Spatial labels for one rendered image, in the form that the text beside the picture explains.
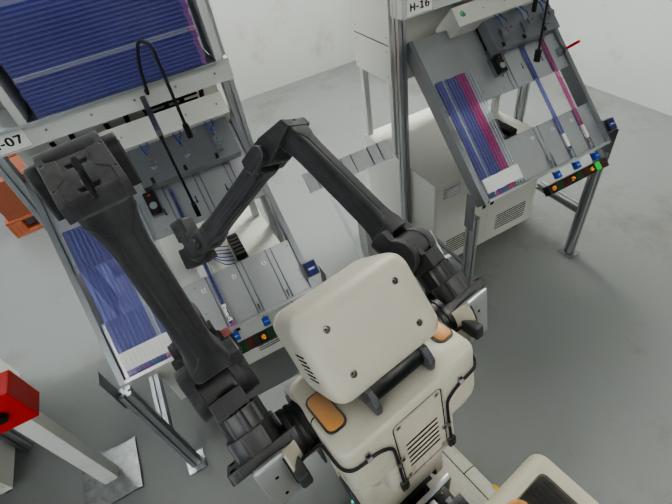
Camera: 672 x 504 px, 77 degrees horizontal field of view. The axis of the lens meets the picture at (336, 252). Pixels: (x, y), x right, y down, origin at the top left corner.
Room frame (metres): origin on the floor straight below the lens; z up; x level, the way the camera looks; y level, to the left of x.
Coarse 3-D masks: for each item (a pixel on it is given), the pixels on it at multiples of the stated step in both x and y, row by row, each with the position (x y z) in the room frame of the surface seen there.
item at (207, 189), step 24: (240, 144) 1.39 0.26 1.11; (216, 168) 1.32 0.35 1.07; (240, 168) 1.32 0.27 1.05; (144, 192) 1.24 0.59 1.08; (168, 192) 1.25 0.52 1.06; (192, 192) 1.25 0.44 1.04; (216, 192) 1.25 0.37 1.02; (264, 192) 1.26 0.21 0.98; (168, 216) 1.18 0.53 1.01; (192, 216) 1.19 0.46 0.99; (72, 264) 1.05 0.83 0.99
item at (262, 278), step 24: (240, 264) 1.06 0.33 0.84; (264, 264) 1.06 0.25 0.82; (288, 264) 1.06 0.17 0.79; (192, 288) 1.00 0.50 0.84; (240, 288) 1.00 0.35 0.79; (264, 288) 1.00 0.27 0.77; (288, 288) 1.00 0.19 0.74; (216, 312) 0.93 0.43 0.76; (240, 312) 0.93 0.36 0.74; (120, 360) 0.82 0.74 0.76
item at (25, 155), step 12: (216, 84) 1.60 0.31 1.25; (192, 96) 1.57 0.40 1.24; (0, 108) 1.38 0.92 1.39; (156, 108) 1.52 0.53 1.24; (120, 120) 1.48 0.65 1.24; (132, 120) 1.49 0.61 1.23; (84, 132) 1.44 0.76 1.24; (48, 144) 1.40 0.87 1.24; (24, 156) 1.37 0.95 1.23; (252, 204) 1.60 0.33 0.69
